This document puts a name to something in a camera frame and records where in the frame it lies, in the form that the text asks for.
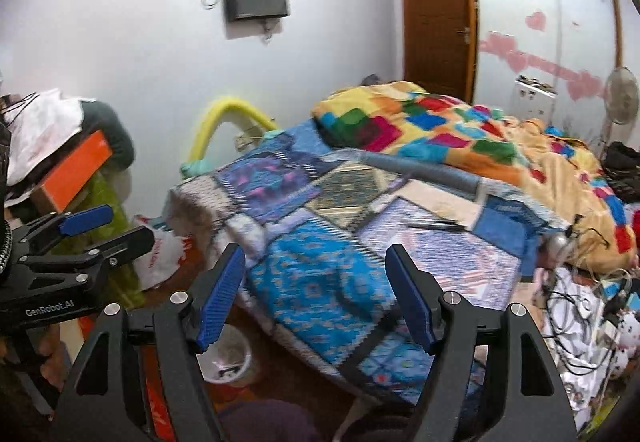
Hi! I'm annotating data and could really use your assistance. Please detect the beige board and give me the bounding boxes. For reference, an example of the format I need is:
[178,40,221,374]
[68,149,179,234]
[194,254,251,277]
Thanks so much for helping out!
[394,181,482,229]

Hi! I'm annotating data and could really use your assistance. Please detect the white patterned wastebasket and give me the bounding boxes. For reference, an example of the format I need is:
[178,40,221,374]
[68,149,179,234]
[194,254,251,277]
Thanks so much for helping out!
[197,323,253,384]

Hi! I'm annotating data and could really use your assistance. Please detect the white cloth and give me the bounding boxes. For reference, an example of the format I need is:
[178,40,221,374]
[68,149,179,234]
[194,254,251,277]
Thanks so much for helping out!
[0,89,84,186]

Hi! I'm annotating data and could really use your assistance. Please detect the blue patterned bedsheet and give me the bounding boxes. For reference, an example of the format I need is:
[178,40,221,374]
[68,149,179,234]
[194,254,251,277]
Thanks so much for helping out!
[166,121,552,400]

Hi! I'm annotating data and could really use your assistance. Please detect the person's legs in dark pants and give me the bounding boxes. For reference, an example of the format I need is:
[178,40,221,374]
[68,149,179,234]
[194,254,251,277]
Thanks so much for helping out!
[219,398,417,442]

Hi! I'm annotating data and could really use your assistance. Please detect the wardrobe with heart stickers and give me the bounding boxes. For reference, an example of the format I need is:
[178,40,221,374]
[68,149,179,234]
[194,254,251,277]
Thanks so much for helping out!
[461,0,627,125]

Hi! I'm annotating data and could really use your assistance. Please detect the red printed box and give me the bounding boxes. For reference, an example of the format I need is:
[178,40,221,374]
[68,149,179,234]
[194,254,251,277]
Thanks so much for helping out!
[141,347,172,442]

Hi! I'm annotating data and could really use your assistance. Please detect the white pump bottle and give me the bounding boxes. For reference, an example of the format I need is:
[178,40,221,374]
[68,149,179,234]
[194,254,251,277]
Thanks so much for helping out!
[546,217,577,269]

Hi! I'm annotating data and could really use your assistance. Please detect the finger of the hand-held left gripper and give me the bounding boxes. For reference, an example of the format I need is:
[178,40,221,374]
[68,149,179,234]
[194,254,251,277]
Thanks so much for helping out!
[10,204,115,253]
[30,226,156,283]

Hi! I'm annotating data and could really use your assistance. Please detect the colourful patchwork blanket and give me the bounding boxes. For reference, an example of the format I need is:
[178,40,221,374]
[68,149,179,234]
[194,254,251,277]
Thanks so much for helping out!
[310,81,637,274]

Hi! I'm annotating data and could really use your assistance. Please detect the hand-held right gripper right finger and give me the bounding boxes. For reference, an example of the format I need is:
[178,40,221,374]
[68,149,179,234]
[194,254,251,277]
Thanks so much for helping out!
[386,243,582,442]

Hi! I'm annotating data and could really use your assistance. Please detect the white box appliance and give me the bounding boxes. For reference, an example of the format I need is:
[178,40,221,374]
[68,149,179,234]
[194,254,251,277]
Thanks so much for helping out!
[515,74,559,99]

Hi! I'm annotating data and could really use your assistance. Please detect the white standing fan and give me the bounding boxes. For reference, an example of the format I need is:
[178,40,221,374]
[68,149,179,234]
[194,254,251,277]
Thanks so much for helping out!
[601,66,640,154]

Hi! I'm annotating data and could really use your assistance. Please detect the brown wooden door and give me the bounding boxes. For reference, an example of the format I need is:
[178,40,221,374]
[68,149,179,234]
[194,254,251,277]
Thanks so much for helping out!
[399,0,474,104]

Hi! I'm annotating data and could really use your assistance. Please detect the yellow foam tube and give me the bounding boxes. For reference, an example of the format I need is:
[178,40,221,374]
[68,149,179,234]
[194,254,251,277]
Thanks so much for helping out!
[187,95,277,164]

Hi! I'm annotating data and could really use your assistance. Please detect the dark green cushion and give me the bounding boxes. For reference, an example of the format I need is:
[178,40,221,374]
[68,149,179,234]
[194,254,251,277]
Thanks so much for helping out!
[80,98,136,169]

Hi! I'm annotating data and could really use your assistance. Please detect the grey foam tube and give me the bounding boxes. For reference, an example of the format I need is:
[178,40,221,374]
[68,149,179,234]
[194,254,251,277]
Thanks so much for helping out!
[364,151,482,194]

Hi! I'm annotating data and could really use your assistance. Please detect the black pen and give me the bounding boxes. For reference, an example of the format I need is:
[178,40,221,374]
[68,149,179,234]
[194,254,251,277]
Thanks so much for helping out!
[406,219,467,232]

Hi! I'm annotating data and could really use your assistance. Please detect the orange box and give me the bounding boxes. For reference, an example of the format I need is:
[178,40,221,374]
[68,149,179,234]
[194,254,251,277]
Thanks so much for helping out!
[41,130,114,214]

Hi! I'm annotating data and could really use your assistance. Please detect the black striped clothes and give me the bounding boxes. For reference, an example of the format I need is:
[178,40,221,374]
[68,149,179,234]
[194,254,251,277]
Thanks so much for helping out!
[601,141,640,203]

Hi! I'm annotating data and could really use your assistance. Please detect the tangled charger cables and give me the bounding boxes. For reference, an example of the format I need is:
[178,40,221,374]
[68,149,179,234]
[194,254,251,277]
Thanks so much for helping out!
[544,267,640,375]

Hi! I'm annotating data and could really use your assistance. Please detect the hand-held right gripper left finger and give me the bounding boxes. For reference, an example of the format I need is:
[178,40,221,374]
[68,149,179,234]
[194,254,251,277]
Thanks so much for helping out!
[50,242,247,442]

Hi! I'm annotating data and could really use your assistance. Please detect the white red printed shopping bag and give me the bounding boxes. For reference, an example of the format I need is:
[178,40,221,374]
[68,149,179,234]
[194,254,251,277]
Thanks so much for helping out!
[131,216,194,291]

